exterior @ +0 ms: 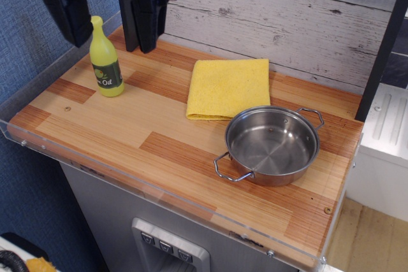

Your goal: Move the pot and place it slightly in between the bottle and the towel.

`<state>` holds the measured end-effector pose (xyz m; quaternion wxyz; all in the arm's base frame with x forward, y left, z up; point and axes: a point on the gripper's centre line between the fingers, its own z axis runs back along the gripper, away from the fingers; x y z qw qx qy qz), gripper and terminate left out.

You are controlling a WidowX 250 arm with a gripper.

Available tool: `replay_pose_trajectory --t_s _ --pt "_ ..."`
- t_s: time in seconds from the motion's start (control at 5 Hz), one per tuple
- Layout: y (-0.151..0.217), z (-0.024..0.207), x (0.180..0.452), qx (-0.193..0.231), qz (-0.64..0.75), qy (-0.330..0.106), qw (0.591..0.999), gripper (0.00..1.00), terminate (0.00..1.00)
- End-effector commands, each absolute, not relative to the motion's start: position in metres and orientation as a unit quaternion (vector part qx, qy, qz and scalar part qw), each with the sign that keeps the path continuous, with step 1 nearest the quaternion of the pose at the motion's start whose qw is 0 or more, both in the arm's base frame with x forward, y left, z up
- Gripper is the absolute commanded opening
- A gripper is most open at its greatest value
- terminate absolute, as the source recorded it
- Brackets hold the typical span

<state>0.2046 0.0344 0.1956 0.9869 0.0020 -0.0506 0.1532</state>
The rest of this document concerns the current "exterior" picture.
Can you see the stainless steel pot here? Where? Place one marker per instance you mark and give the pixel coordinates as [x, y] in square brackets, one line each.
[271, 145]

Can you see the clear acrylic table guard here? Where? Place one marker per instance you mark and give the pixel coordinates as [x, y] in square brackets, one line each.
[142, 140]

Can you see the white toy sink counter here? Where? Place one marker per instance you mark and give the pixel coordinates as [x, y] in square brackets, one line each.
[378, 177]

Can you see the yellow olive oil bottle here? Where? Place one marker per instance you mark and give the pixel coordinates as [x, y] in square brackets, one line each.
[105, 61]

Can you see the dark vertical post right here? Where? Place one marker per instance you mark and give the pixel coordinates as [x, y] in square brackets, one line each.
[389, 38]

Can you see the yellow folded cloth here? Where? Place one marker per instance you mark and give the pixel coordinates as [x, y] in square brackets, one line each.
[220, 89]

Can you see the yellow object bottom left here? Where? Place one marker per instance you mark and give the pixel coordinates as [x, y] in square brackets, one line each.
[40, 265]

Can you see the toy fridge with dispenser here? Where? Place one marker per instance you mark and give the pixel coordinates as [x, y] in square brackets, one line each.
[137, 234]

